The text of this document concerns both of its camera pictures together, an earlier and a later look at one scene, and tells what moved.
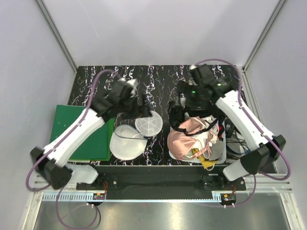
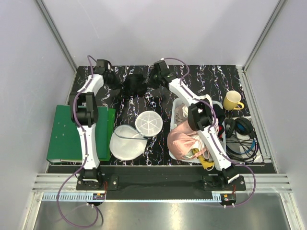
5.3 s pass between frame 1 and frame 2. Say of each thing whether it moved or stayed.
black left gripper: moved
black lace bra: moved
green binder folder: stayed
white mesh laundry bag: stayed
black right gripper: moved
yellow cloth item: stayed
